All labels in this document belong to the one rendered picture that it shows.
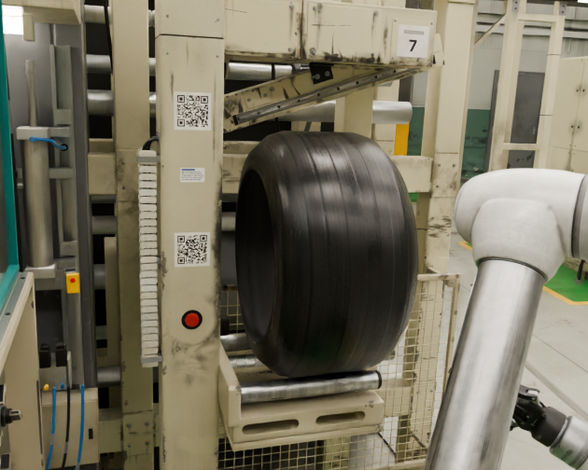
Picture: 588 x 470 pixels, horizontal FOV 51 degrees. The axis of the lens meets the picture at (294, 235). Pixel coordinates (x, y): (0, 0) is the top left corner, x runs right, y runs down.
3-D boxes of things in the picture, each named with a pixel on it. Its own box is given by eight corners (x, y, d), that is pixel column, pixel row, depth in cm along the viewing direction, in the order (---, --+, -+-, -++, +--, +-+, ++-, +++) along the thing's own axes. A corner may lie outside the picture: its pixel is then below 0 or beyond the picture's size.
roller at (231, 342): (213, 356, 162) (215, 346, 159) (211, 342, 165) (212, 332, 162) (337, 346, 172) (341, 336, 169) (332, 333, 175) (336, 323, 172)
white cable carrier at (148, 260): (142, 367, 135) (138, 150, 124) (140, 358, 140) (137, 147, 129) (162, 366, 136) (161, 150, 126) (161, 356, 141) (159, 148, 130)
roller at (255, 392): (234, 408, 136) (236, 396, 133) (231, 392, 139) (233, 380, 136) (379, 393, 146) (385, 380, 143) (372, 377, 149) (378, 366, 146)
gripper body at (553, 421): (563, 434, 118) (518, 406, 121) (543, 455, 123) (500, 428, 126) (572, 407, 123) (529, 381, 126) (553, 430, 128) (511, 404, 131)
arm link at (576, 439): (568, 476, 121) (539, 459, 123) (579, 444, 127) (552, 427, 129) (591, 454, 115) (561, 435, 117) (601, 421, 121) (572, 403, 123)
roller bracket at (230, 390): (228, 429, 131) (228, 387, 128) (200, 353, 168) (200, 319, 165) (243, 427, 132) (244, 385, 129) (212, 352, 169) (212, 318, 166)
